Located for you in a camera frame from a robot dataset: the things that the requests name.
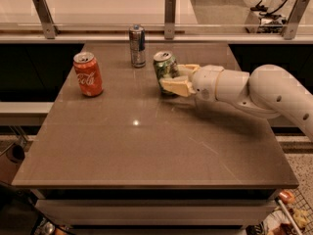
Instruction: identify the left metal glass bracket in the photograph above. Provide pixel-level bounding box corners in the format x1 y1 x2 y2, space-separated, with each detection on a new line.
32 0 59 39

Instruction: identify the glass railing panel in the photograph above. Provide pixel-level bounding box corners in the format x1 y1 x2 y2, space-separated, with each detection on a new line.
0 0 313 34

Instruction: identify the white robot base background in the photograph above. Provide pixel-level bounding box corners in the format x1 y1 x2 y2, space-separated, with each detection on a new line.
245 0 289 33

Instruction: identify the middle metal glass bracket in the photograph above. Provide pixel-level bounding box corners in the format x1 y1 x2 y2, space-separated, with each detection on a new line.
164 0 176 39

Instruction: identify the green soda can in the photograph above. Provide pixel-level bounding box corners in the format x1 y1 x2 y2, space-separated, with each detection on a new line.
154 51 179 81

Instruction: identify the red Coca-Cola can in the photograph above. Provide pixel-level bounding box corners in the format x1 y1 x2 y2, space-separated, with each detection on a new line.
73 52 103 97

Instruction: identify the metal glass bracket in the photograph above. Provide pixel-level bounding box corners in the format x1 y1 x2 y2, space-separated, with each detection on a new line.
164 0 176 39
282 0 310 40
32 0 59 39

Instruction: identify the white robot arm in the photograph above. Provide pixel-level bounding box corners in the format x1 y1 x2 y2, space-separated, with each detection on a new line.
159 65 313 140

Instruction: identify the right metal glass bracket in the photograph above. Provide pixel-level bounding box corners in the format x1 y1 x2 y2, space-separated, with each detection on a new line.
282 0 310 40

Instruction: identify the silver blue energy drink can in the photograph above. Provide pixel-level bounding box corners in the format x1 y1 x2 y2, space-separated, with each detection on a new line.
129 24 146 68

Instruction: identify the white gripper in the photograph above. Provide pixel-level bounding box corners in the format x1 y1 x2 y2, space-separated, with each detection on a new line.
159 64 224 102

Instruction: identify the wire basket with items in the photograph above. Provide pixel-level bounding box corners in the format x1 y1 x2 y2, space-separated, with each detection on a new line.
246 189 313 235

